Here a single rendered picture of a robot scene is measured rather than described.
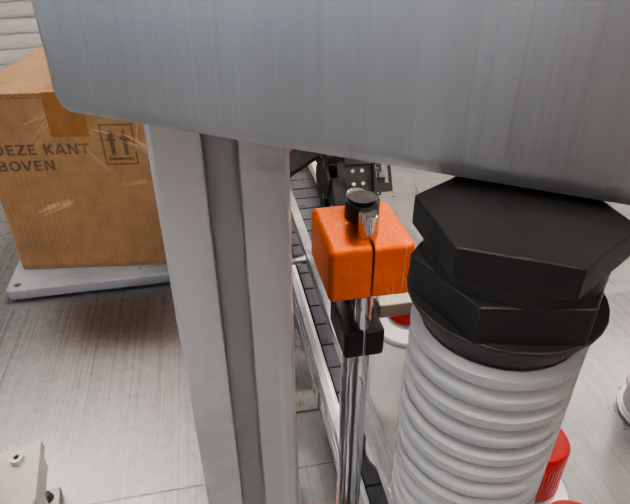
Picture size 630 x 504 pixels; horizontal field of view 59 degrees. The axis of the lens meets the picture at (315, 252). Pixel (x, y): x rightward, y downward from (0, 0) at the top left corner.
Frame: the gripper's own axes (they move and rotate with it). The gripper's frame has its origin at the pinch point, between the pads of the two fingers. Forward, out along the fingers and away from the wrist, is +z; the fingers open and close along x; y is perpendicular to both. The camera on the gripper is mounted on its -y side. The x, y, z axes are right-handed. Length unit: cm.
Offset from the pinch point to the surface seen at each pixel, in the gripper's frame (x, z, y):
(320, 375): -8.4, 11.4, -4.9
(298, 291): 5.5, 3.3, -4.5
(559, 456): -43.3, 7.7, 1.6
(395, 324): -27.8, 2.9, -1.7
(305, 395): -4.8, 14.5, -6.3
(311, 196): 29.0, -10.5, 2.7
